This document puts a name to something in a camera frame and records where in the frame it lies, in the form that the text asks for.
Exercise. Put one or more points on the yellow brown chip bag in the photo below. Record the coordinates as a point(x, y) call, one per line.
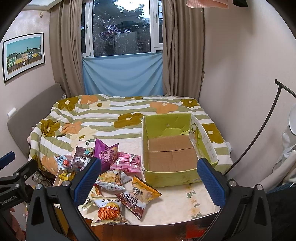
point(137, 198)

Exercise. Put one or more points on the window with white frame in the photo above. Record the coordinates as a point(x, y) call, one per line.
point(110, 28)

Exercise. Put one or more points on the green striped floral blanket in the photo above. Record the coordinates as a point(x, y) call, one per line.
point(79, 120)

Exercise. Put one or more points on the blue cloth under window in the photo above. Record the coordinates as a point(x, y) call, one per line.
point(128, 75)

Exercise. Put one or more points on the gold yellow snack bag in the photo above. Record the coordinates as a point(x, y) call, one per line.
point(67, 176)

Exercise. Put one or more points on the black lamp stand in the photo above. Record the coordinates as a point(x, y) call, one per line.
point(280, 87)

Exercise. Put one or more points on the pink striped snack bag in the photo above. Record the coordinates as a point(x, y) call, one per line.
point(129, 163)

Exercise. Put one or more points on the purple snack bag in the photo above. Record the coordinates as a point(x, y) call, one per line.
point(107, 155)

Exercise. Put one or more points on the blue red snack bag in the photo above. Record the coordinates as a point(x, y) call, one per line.
point(64, 162)

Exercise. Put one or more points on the dark brown snack bag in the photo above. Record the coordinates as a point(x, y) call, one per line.
point(82, 157)

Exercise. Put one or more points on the left beige curtain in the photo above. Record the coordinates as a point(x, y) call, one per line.
point(65, 46)

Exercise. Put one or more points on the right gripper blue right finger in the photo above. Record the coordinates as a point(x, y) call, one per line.
point(214, 182)

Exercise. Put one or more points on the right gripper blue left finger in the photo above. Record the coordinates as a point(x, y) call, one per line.
point(84, 181)

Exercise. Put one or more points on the grey cartoon girl snack bag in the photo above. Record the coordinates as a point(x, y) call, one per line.
point(113, 180)

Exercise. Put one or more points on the framed town picture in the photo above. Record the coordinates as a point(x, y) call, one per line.
point(21, 54)

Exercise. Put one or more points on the green cardboard box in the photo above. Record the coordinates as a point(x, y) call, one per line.
point(172, 144)

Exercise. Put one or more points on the beige curtain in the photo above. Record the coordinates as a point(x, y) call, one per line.
point(183, 49)
point(65, 46)

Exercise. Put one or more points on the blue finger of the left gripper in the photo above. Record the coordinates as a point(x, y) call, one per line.
point(6, 159)

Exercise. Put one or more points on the grey padded headboard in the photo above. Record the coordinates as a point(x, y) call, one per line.
point(21, 123)

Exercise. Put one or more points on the right beige curtain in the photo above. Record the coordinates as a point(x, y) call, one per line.
point(183, 49)

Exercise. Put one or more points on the white orange snack bag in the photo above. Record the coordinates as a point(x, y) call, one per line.
point(109, 212)

